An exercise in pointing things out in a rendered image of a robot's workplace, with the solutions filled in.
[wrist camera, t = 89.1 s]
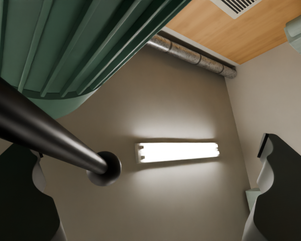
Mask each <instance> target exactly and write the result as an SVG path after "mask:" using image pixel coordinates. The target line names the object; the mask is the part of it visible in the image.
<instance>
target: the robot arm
mask: <svg viewBox="0 0 301 241"><path fill-rule="evenodd" d="M257 157H258V158H260V161H261V163H262V165H263V167H262V170H261V172H260V175H259V177H258V179H257V185H258V187H259V189H260V191H261V195H259V196H258V197H257V199H256V202H255V204H254V206H253V208H252V211H251V213H250V215H249V217H248V219H247V221H246V224H245V228H244V233H243V237H242V241H301V155H300V154H298V153H297V152H296V151H295V150H294V149H292V148H291V147H290V146H289V145H288V144H287V143H286V142H284V141H283V140H282V139H281V138H280V137H279V136H277V135H276V134H272V133H263V136H262V139H261V142H260V147H259V151H258V155H257ZM41 158H43V154H42V153H39V152H36V151H34V150H31V149H28V148H25V147H23V146H20V145H17V144H14V143H13V144H12V145H11V146H10V147H9V148H8V149H6V150H5V151H4V152H3V153H2V154H1V155H0V241H67V238H66V235H65V231H64V228H63V226H62V223H61V220H60V217H59V214H58V211H57V208H56V205H55V203H54V200H53V198H52V197H51V196H48V195H46V194H44V193H43V191H44V188H45V186H46V180H45V178H44V175H43V172H42V169H41V166H40V163H39V162H40V160H41Z"/></svg>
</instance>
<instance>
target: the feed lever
mask: <svg viewBox="0 0 301 241"><path fill-rule="evenodd" d="M0 138H1V139H3V140H6V141H9V142H12V143H14V144H17V145H20V146H23V147H25V148H28V149H31V150H34V151H36V152H39V153H42V154H45V155H47V156H50V157H53V158H55V159H58V160H61V161H64V162H66V163H69V164H72V165H75V166H78V167H81V168H83V169H86V173H87V176H88V178H89V180H90V181H91V182H92V183H93V184H94V185H97V186H109V185H111V184H113V183H115V182H116V181H117V179H118V178H119V176H120V174H121V162H120V160H119V158H118V157H117V156H116V155H115V154H113V153H111V152H108V151H102V152H98V153H96V152H94V151H93V150H92V149H91V148H89V147H88V146H87V145H86V144H84V143H83V142H82V141H81V140H79V139H78V138H77V137H75V136H74V135H73V134H72V133H71V132H69V131H68V130H67V129H66V128H64V127H63V126H62V125H61V124H59V123H58V122H57V121H56V120H54V119H53V118H52V117H50V116H49V115H48V114H47V113H45V112H44V111H43V110H42V109H40V108H39V107H38V106H37V105H35V104H34V103H33V102H32V101H30V100H29V99H28V98H26V97H25V96H24V95H23V94H22V93H20V92H19V91H18V90H17V89H15V88H14V87H13V86H12V85H10V84H9V83H8V82H7V81H5V80H4V79H3V78H1V77H0Z"/></svg>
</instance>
